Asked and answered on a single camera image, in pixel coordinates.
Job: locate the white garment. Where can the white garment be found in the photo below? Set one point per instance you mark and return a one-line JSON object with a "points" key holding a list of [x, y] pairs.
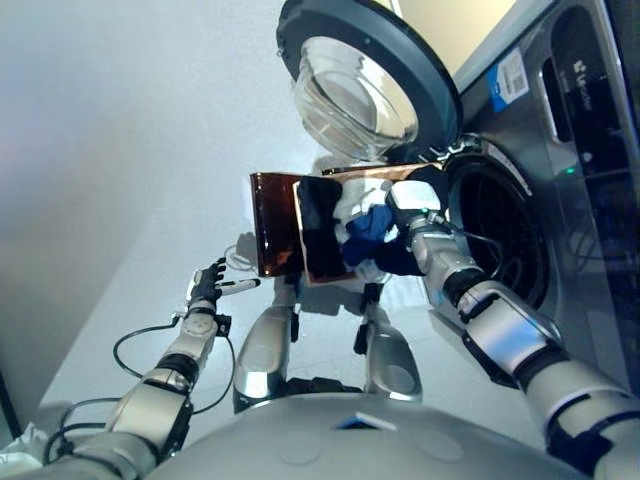
{"points": [[355, 197]]}

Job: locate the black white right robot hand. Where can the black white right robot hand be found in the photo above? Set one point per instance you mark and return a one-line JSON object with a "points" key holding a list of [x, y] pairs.
{"points": [[412, 197]]}

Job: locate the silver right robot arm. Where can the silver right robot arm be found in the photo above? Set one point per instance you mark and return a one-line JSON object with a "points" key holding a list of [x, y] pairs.
{"points": [[500, 330]]}

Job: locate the grey robot torso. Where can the grey robot torso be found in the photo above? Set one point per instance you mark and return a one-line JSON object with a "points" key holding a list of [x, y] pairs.
{"points": [[325, 450]]}

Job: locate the dark blue garment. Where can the dark blue garment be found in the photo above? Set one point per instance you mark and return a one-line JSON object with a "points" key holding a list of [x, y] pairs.
{"points": [[370, 230]]}

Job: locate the white vertical cabinet post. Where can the white vertical cabinet post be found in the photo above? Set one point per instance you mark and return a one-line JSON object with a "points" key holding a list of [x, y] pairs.
{"points": [[505, 32]]}

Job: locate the blue barcode sticker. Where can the blue barcode sticker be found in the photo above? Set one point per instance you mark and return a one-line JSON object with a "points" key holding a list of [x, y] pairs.
{"points": [[507, 80]]}

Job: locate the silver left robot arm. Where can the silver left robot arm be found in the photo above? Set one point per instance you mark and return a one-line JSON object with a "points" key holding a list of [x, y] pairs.
{"points": [[150, 410]]}

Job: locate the grey drum washing machine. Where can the grey drum washing machine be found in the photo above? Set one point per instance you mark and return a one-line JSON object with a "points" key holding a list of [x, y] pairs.
{"points": [[510, 150]]}

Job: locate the silver left robot leg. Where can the silver left robot leg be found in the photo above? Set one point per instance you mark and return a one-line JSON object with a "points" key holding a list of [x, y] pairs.
{"points": [[260, 360]]}

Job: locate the silver right robot leg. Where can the silver right robot leg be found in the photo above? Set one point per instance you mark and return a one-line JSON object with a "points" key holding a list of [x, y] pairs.
{"points": [[390, 360]]}

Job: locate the white crumpled bag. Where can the white crumpled bag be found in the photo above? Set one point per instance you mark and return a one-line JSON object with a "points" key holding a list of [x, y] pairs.
{"points": [[22, 450]]}

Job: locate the black garment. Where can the black garment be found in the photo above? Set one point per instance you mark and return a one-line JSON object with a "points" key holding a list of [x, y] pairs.
{"points": [[317, 225]]}

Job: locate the round washing machine door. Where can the round washing machine door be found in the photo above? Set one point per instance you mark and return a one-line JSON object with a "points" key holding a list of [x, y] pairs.
{"points": [[350, 100]]}

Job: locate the wicker laundry basket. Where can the wicker laundry basket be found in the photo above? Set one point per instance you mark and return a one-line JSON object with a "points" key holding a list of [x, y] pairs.
{"points": [[390, 172]]}

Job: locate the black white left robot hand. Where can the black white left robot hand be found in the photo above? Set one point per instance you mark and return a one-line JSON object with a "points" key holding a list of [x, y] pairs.
{"points": [[205, 287]]}

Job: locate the brown acrylic stool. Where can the brown acrylic stool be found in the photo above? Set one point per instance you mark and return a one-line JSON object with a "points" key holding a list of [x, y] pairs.
{"points": [[272, 225]]}

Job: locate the white counter cabinet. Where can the white counter cabinet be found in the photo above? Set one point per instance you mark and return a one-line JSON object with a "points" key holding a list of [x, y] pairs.
{"points": [[450, 30]]}

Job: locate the silver robot leg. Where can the silver robot leg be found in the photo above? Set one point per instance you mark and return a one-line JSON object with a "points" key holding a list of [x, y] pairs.
{"points": [[390, 360], [260, 360]]}

